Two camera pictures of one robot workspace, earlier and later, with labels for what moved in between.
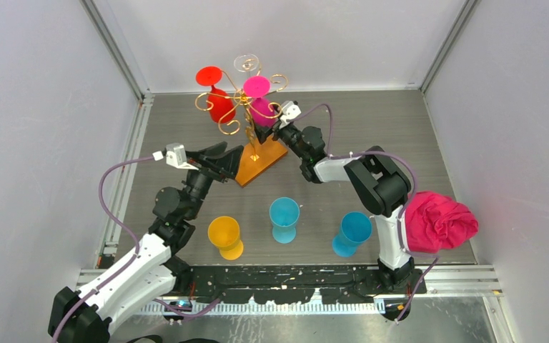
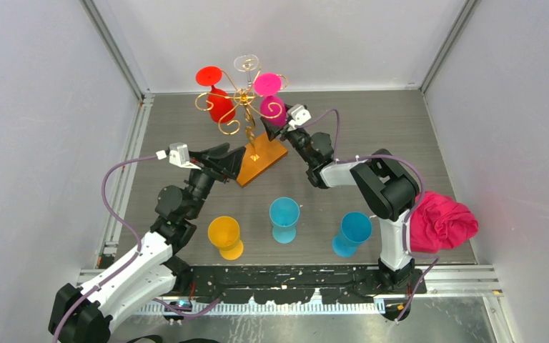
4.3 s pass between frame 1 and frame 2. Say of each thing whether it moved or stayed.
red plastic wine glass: stayed
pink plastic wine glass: moved
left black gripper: stayed
